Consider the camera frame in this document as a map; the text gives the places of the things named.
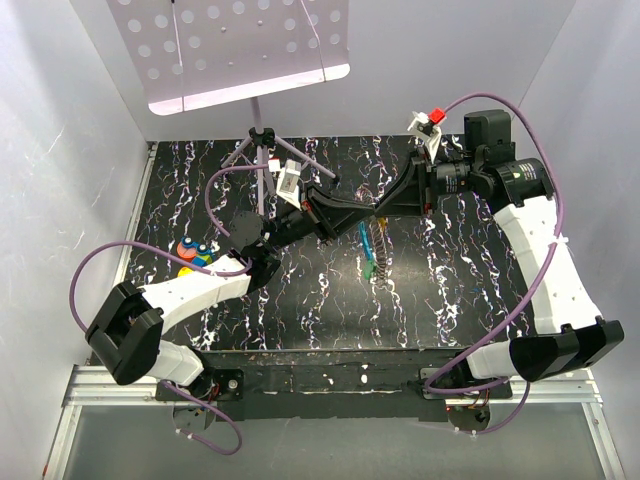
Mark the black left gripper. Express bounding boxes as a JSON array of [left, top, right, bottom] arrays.
[[263, 181, 374, 256]]

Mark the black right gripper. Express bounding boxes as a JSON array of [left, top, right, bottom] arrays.
[[372, 147, 480, 220]]

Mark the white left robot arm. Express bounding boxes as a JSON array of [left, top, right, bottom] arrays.
[[85, 187, 375, 400]]

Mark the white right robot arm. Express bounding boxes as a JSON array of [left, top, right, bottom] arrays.
[[376, 109, 624, 398]]

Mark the green capped key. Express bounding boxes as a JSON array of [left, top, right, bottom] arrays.
[[362, 260, 377, 281]]

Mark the orange blue toy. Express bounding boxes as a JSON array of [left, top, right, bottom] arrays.
[[176, 237, 214, 267]]

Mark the white perforated music stand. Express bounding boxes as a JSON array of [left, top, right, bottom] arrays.
[[105, 0, 351, 216]]

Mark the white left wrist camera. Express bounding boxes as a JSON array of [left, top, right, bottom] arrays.
[[268, 158, 302, 210]]

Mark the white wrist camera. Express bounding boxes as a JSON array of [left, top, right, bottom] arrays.
[[407, 108, 446, 164], [268, 158, 302, 210]]

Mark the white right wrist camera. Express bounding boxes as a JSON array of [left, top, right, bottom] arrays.
[[407, 108, 446, 164]]

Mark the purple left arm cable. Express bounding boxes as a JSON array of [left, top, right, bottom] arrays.
[[68, 164, 274, 455]]

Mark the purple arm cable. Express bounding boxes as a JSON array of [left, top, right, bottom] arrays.
[[423, 92, 567, 435], [68, 164, 274, 455]]

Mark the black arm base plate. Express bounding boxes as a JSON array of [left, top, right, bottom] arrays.
[[154, 344, 514, 424]]

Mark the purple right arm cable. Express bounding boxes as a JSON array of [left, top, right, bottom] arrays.
[[423, 92, 567, 435]]

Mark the aluminium rail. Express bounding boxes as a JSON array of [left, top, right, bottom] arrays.
[[42, 366, 625, 479]]

